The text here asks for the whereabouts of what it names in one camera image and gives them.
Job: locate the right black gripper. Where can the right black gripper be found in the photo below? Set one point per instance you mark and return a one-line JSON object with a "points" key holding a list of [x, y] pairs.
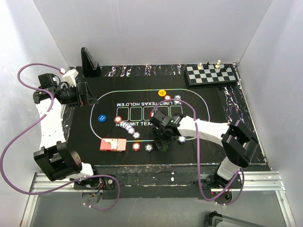
{"points": [[155, 134]]}

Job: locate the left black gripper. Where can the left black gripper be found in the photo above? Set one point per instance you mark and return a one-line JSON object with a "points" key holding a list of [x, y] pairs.
{"points": [[83, 100]]}

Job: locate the green poker chip stack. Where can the green poker chip stack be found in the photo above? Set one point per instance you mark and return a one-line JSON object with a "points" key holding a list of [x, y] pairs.
{"points": [[164, 148]]}

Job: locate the blue poker chip stack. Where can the blue poker chip stack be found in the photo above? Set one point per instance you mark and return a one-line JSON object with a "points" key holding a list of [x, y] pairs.
{"points": [[149, 147]]}

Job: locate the blue small blind button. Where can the blue small blind button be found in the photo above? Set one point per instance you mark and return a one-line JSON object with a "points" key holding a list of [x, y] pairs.
{"points": [[102, 118]]}

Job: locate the red poker chip stack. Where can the red poker chip stack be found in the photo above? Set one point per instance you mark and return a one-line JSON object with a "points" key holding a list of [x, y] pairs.
{"points": [[136, 146]]}

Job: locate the yellow big blind button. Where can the yellow big blind button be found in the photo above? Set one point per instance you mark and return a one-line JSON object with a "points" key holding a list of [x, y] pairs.
{"points": [[162, 93]]}

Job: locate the spread blue white chips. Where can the spread blue white chips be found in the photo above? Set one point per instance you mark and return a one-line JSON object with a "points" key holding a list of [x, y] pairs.
{"points": [[130, 129]]}

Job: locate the red playing card deck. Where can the red playing card deck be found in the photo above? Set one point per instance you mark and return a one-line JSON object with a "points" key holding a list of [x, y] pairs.
{"points": [[108, 144]]}

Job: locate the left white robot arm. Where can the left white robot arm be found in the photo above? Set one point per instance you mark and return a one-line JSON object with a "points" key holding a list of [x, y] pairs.
{"points": [[54, 158]]}

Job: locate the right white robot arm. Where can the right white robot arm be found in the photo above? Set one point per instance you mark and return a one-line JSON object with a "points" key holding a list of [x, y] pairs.
{"points": [[238, 142]]}

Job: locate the black card shoe holder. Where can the black card shoe holder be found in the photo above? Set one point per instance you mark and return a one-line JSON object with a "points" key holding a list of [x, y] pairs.
{"points": [[90, 67]]}

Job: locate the black poker table mat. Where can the black poker table mat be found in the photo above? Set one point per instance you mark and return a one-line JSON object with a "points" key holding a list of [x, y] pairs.
{"points": [[131, 92]]}

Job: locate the black white chess board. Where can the black white chess board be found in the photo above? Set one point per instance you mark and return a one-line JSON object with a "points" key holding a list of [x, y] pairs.
{"points": [[196, 78]]}

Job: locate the white chess piece tall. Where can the white chess piece tall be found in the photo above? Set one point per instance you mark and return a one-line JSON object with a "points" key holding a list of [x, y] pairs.
{"points": [[218, 64]]}

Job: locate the black device bottom corner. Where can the black device bottom corner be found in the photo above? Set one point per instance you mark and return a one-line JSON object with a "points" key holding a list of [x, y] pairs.
{"points": [[214, 219]]}

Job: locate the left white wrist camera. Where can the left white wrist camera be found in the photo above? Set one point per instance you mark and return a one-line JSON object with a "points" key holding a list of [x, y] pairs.
{"points": [[70, 76]]}

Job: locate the aluminium rail frame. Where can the aluminium rail frame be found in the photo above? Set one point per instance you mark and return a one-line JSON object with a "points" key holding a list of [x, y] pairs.
{"points": [[170, 191]]}

